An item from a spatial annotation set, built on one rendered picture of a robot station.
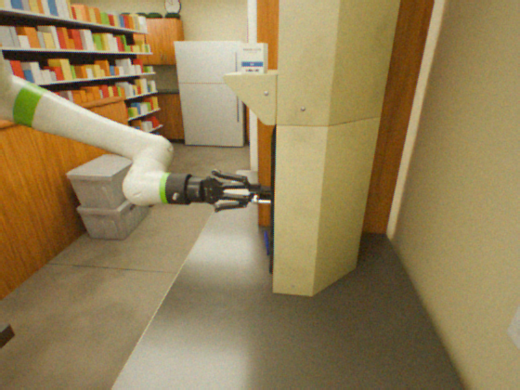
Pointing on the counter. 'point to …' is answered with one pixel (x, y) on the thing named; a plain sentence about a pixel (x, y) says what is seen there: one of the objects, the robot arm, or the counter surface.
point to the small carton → (253, 58)
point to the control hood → (256, 93)
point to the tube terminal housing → (326, 134)
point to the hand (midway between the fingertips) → (261, 192)
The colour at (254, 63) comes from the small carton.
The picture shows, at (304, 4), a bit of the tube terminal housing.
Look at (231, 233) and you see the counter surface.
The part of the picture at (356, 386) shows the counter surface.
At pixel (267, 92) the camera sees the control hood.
